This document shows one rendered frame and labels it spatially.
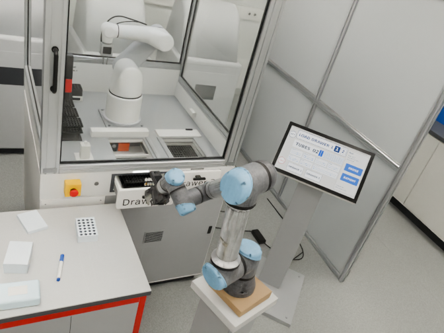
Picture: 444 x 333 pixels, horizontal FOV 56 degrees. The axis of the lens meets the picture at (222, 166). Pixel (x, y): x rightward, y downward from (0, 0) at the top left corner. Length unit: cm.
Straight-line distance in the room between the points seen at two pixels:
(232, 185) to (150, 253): 128
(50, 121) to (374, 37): 221
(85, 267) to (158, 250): 79
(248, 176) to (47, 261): 95
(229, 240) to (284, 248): 132
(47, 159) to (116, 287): 65
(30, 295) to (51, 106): 75
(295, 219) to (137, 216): 99
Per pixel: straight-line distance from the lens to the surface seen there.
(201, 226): 259
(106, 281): 184
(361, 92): 321
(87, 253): 194
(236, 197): 139
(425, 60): 289
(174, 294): 285
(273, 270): 298
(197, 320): 207
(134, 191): 205
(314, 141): 249
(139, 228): 241
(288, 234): 277
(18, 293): 175
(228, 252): 158
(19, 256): 186
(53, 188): 212
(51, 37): 178
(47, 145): 198
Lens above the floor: 214
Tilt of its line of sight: 31 degrees down
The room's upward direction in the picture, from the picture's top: 16 degrees clockwise
